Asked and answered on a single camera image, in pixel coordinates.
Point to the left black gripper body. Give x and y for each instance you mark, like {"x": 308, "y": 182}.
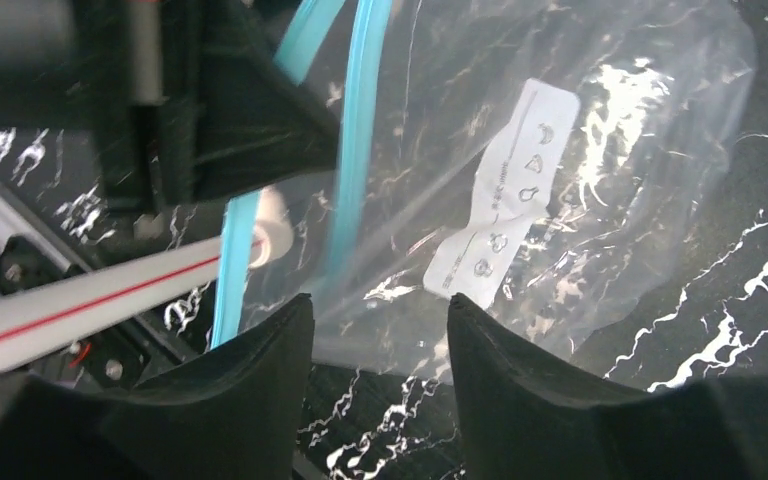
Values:
{"x": 118, "y": 70}

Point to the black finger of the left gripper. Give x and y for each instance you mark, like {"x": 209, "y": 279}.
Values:
{"x": 232, "y": 120}

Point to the clear zip top bag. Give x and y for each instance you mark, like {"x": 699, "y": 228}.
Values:
{"x": 543, "y": 158}

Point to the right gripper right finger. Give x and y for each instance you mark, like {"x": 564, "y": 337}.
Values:
{"x": 524, "y": 413}

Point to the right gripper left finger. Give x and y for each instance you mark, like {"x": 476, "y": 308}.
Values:
{"x": 232, "y": 413}

